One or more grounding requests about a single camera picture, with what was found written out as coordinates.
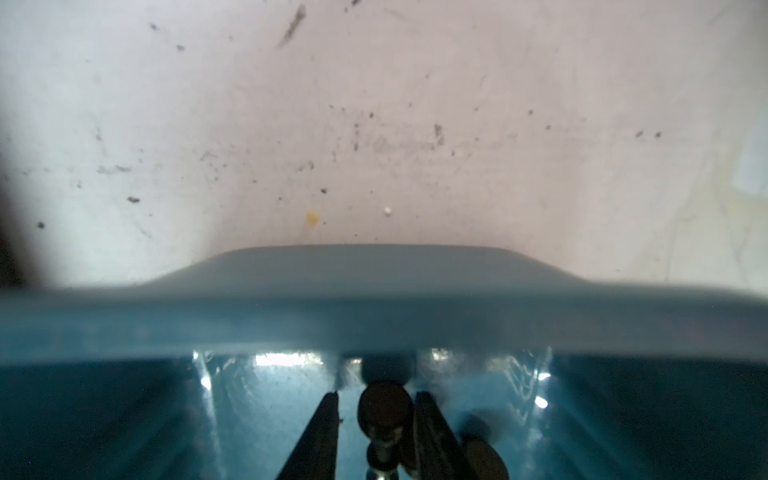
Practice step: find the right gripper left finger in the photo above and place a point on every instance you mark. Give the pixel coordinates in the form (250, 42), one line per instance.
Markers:
(315, 454)

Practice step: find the black piece in tray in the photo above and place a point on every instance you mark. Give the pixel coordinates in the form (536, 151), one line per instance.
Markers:
(483, 458)

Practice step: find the teal plastic tray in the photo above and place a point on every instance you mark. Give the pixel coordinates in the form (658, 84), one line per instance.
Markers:
(214, 371)

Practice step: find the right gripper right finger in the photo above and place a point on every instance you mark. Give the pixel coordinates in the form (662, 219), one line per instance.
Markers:
(438, 452)

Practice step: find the black bishop chess piece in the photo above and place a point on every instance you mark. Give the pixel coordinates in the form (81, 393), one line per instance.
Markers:
(384, 416)

